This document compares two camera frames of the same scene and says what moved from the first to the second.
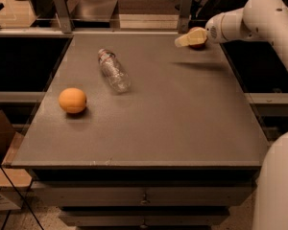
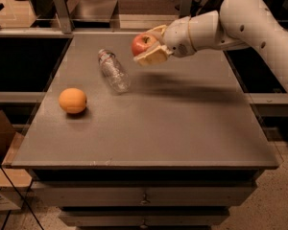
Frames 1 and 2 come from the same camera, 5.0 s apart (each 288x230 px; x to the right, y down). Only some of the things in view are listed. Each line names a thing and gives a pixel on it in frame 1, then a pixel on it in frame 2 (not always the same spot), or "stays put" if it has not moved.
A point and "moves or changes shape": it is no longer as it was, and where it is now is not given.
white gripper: [213, 32] -> [178, 37]
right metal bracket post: [185, 6] stays put
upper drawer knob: [144, 200] stays put
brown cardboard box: [2, 132] stays put
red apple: [199, 46] moves or changes shape
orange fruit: [72, 100] stays put
